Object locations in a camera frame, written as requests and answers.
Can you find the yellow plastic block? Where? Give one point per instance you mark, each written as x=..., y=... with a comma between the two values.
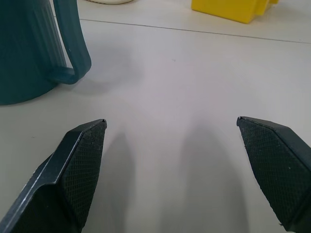
x=233, y=9

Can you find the white round base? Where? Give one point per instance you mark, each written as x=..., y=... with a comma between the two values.
x=109, y=1

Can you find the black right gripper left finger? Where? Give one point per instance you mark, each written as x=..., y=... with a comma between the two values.
x=73, y=179

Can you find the teal ribbed plastic pitcher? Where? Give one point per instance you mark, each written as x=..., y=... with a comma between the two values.
x=31, y=48

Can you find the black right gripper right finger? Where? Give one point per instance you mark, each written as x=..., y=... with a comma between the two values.
x=274, y=165

